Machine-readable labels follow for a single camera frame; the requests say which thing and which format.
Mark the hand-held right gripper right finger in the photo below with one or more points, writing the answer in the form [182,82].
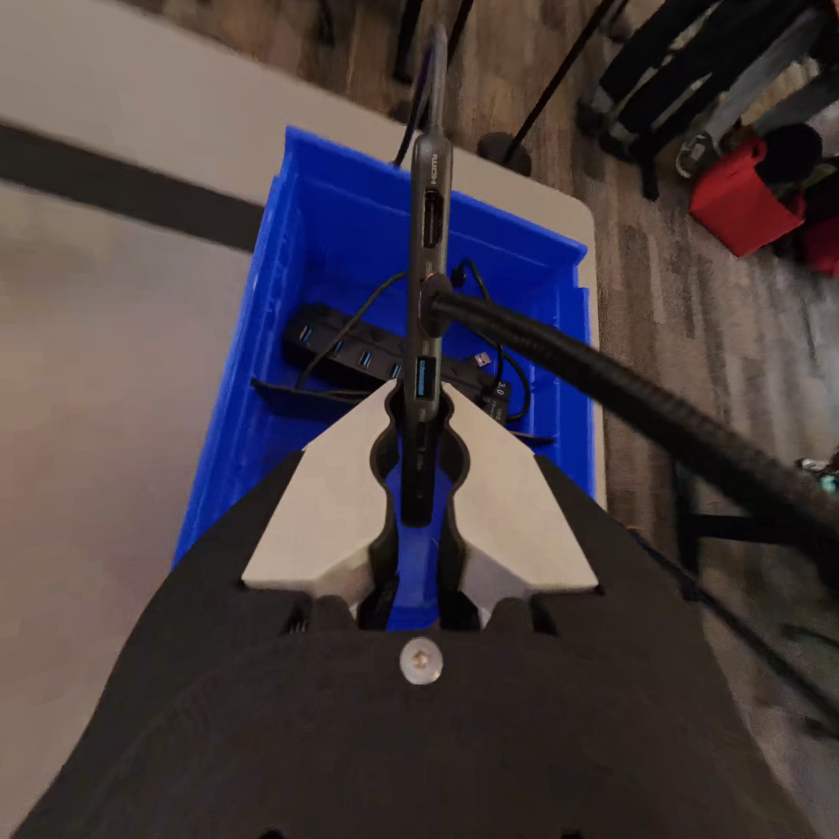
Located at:
[525,525]

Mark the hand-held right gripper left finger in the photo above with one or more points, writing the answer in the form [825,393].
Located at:
[315,525]

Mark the blue plastic bin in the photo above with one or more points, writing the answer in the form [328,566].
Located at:
[302,236]

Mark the slim black usb hub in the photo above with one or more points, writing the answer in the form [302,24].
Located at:
[426,236]

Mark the red plastic bin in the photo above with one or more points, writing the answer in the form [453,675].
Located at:
[747,203]

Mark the black pole stand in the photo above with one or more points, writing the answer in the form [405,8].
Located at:
[525,131]

